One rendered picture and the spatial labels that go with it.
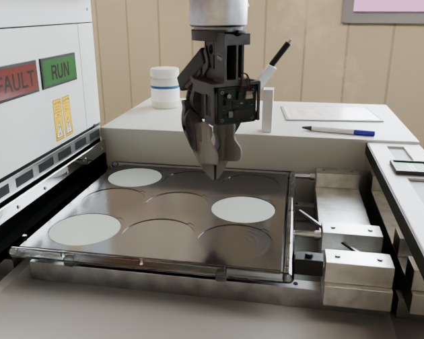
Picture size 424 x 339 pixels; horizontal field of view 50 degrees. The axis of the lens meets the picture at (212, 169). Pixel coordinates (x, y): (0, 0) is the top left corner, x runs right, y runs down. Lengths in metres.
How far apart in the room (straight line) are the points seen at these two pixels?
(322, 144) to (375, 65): 1.44
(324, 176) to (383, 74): 1.49
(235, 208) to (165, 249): 0.16
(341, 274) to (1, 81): 0.51
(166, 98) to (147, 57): 1.56
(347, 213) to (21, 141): 0.52
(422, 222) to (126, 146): 0.60
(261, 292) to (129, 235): 0.20
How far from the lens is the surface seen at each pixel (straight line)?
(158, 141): 0.94
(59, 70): 0.82
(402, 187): 0.70
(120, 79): 2.79
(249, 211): 0.72
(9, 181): 0.71
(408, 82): 2.33
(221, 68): 0.58
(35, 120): 0.76
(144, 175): 0.87
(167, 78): 1.12
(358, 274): 0.59
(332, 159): 0.91
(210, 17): 0.59
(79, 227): 0.69
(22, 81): 0.73
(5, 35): 0.71
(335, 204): 0.81
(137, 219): 0.70
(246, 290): 0.64
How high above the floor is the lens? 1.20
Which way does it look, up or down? 19 degrees down
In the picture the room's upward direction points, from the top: straight up
